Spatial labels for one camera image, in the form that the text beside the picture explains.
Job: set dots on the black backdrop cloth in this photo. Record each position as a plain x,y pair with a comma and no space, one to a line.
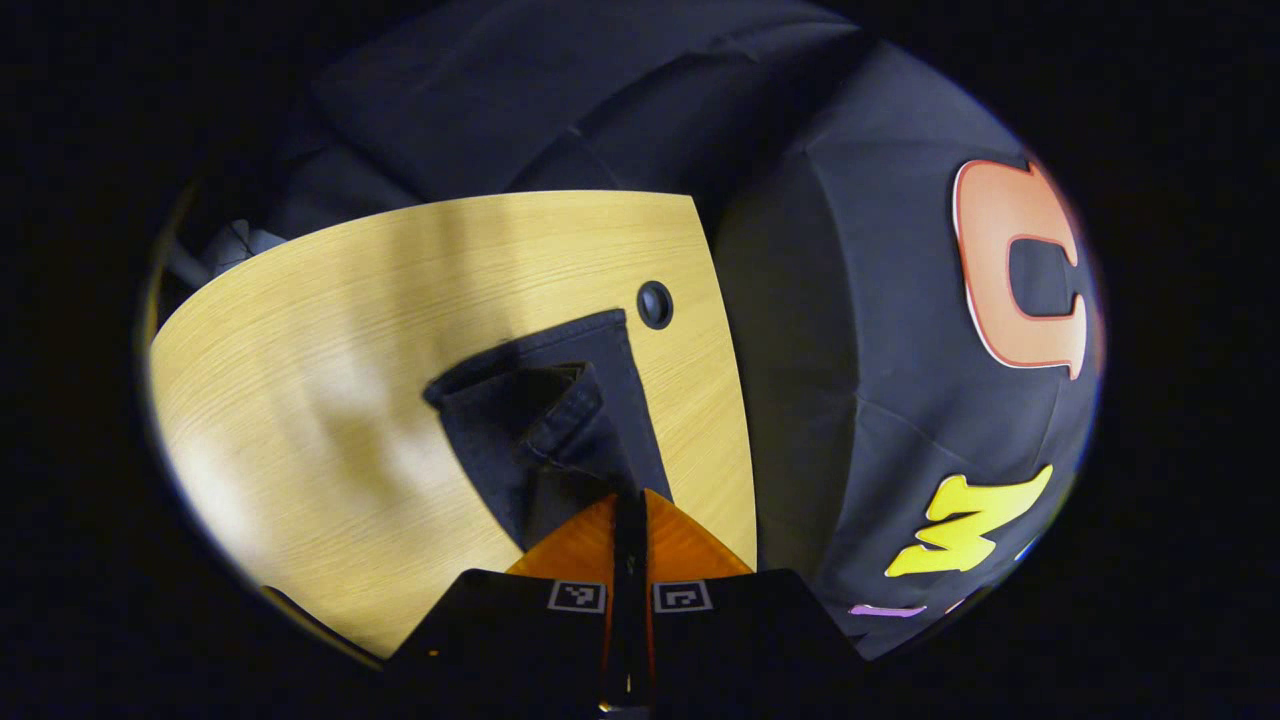
850,350

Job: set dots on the white object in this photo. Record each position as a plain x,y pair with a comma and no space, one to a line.
240,248

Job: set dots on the black jeans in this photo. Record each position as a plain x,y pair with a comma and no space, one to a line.
600,400

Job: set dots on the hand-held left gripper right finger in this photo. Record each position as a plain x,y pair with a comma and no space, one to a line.
760,630

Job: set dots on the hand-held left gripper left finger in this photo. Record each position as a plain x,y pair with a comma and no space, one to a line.
500,630

